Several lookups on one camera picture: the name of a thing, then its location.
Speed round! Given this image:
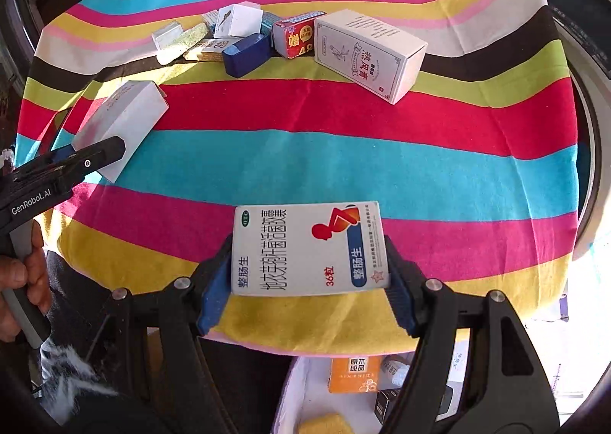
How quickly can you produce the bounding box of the long white silver box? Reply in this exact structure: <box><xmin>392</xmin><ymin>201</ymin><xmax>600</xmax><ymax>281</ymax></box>
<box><xmin>73</xmin><ymin>81</ymin><xmax>169</xmax><ymax>183</ymax></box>

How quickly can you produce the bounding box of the white barcode medicine box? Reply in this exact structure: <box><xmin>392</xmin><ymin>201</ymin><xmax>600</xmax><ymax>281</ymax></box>
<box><xmin>231</xmin><ymin>202</ymin><xmax>390</xmax><ymax>297</ymax></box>

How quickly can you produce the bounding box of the person's left hand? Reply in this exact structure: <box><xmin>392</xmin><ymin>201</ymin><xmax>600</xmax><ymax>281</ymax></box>
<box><xmin>1</xmin><ymin>220</ymin><xmax>52</xmax><ymax>318</ymax></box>

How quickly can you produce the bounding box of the white crumpled packet in bin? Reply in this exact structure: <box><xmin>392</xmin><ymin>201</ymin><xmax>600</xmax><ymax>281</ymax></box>
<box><xmin>380</xmin><ymin>355</ymin><xmax>410</xmax><ymax>390</ymax></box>

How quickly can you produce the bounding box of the black box in bin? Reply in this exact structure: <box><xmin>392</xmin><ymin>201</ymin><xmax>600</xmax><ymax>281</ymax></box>
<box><xmin>374</xmin><ymin>386</ymin><xmax>457</xmax><ymax>425</ymax></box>

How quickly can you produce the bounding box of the orange box in bin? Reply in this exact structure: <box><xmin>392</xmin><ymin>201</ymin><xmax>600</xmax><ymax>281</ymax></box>
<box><xmin>327</xmin><ymin>357</ymin><xmax>383</xmax><ymax>394</ymax></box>

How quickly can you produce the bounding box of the white storage bin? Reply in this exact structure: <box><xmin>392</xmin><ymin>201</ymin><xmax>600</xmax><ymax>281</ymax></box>
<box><xmin>271</xmin><ymin>351</ymin><xmax>475</xmax><ymax>434</ymax></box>

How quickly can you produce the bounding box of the white green barcode box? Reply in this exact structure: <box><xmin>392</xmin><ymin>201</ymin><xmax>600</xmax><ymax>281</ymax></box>
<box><xmin>151</xmin><ymin>21</ymin><xmax>209</xmax><ymax>66</ymax></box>

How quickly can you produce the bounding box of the yellow sponge cloth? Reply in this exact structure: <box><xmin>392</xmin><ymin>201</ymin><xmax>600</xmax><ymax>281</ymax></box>
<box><xmin>297</xmin><ymin>413</ymin><xmax>353</xmax><ymax>434</ymax></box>

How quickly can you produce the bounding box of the white orange long box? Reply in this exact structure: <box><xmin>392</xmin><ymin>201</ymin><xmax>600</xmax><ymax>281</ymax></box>
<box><xmin>183</xmin><ymin>37</ymin><xmax>240</xmax><ymax>62</ymax></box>

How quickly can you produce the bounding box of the dark blue small box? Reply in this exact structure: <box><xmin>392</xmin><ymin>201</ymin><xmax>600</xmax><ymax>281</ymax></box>
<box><xmin>221</xmin><ymin>33</ymin><xmax>272</xmax><ymax>78</ymax></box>

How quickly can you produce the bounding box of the small white cube box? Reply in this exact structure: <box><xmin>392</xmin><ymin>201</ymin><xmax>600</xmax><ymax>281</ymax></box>
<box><xmin>213</xmin><ymin>4</ymin><xmax>263</xmax><ymax>38</ymax></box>

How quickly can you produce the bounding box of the striped colourful tablecloth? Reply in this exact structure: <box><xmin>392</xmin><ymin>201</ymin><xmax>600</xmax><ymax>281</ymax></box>
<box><xmin>13</xmin><ymin>0</ymin><xmax>581</xmax><ymax>359</ymax></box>

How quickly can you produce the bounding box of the teal patterned box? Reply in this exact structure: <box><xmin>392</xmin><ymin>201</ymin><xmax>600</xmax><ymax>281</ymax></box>
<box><xmin>260</xmin><ymin>11</ymin><xmax>282</xmax><ymax>36</ymax></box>

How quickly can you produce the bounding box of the red yellow small box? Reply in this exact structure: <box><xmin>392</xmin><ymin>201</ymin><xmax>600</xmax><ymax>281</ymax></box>
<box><xmin>272</xmin><ymin>11</ymin><xmax>325</xmax><ymax>60</ymax></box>

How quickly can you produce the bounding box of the large white medicine box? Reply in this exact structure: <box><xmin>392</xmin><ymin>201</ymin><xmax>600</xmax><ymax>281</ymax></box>
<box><xmin>314</xmin><ymin>9</ymin><xmax>428</xmax><ymax>105</ymax></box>

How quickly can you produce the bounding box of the white washing machine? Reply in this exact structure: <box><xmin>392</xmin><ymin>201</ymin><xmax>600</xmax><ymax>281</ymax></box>
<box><xmin>547</xmin><ymin>0</ymin><xmax>610</xmax><ymax>259</ymax></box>

